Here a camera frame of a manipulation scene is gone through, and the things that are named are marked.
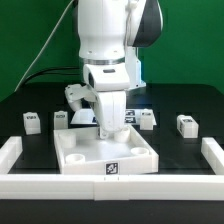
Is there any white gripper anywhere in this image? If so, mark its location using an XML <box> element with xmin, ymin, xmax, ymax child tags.
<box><xmin>83</xmin><ymin>63</ymin><xmax>130</xmax><ymax>139</ymax></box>

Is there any white square tabletop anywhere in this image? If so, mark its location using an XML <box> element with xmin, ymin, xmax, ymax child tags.
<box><xmin>54</xmin><ymin>125</ymin><xmax>159</xmax><ymax>175</ymax></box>

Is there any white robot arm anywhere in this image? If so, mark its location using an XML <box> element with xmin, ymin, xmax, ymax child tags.
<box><xmin>75</xmin><ymin>0</ymin><xmax>163</xmax><ymax>138</ymax></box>

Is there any white sheet with markers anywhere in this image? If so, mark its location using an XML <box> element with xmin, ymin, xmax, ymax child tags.
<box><xmin>71</xmin><ymin>109</ymin><xmax>157</xmax><ymax>125</ymax></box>

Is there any white U-shaped fence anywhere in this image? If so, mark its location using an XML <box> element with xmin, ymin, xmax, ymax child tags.
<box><xmin>0</xmin><ymin>136</ymin><xmax>224</xmax><ymax>201</ymax></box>

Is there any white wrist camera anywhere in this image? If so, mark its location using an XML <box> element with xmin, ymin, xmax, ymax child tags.
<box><xmin>65</xmin><ymin>84</ymin><xmax>96</xmax><ymax>111</ymax></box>

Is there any black cable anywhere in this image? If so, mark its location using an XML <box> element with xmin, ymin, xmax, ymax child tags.
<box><xmin>23</xmin><ymin>67</ymin><xmax>83</xmax><ymax>86</ymax></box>

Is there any white cable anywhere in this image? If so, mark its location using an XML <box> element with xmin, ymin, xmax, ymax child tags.
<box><xmin>13</xmin><ymin>0</ymin><xmax>75</xmax><ymax>93</ymax></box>

